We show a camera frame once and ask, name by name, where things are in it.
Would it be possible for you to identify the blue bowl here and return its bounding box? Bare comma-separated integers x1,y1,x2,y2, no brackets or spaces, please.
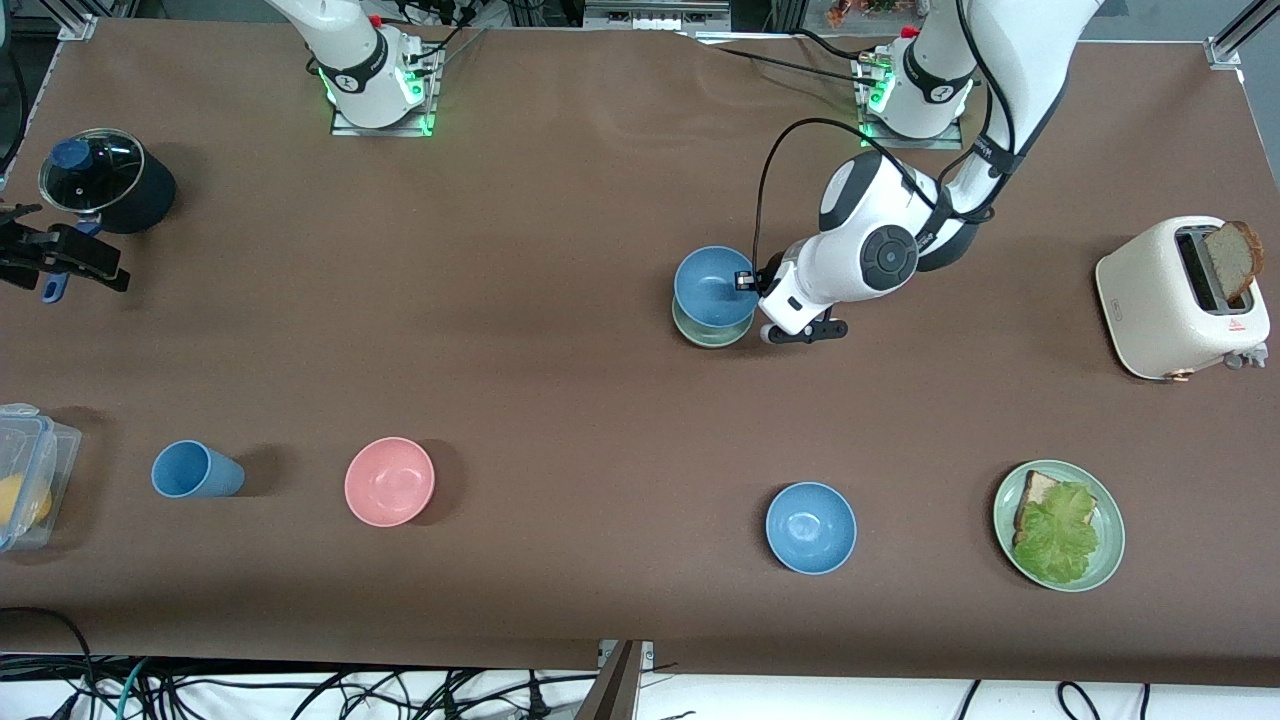
673,246,759,331
765,481,858,576

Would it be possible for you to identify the green bowl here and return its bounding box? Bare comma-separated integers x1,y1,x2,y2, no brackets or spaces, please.
671,295,757,349

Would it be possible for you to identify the pink bowl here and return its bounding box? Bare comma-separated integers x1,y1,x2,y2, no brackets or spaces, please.
344,436,437,528

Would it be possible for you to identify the glass lid with blue knob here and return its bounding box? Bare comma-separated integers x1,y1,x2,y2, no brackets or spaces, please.
38,127,147,214

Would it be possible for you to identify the clear plastic container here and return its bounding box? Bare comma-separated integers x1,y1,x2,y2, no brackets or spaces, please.
0,403,83,554

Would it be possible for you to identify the blue cup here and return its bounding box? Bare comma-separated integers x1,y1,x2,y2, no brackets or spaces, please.
150,440,246,499

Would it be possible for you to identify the yellow fruit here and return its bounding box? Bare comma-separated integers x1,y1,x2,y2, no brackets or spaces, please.
0,473,53,541

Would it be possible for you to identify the grey equipment box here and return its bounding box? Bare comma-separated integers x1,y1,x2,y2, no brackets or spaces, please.
583,0,733,33

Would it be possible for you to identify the white bread slice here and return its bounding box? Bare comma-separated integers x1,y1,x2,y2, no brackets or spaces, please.
1013,470,1099,546

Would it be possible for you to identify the cream toaster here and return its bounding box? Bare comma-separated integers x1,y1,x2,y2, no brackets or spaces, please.
1095,216,1273,383

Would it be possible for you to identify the green lettuce leaf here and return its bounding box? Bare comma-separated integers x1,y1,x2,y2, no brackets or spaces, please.
1012,481,1101,586

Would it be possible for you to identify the green plate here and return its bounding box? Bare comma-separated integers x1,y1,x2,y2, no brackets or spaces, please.
992,459,1127,593

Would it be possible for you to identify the brown toast slice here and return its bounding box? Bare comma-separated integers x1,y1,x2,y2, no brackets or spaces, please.
1200,220,1265,301

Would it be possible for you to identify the black pot with blue handle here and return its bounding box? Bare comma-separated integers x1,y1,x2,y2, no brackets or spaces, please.
40,135,178,304

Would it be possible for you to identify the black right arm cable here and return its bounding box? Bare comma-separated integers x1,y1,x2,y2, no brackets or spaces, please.
0,40,31,176

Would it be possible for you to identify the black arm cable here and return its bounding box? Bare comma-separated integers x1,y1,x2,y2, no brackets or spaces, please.
0,40,31,176
752,0,1021,286

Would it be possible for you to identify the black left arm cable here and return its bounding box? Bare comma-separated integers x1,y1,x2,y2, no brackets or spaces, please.
752,0,1021,286

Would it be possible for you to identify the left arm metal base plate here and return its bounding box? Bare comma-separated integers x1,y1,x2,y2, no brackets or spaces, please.
858,55,966,151

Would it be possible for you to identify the black cable on table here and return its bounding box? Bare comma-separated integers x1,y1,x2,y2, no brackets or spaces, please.
715,28,881,91

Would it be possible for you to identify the aluminium frame profile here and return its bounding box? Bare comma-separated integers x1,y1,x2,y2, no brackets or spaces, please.
1205,0,1280,69
55,0,101,41

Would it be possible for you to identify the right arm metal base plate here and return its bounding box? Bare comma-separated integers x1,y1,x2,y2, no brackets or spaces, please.
330,45,441,138

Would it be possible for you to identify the dark metal post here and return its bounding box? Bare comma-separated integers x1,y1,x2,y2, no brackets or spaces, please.
575,640,643,720

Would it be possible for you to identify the teal cable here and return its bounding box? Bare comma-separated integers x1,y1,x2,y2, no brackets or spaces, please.
118,655,151,720

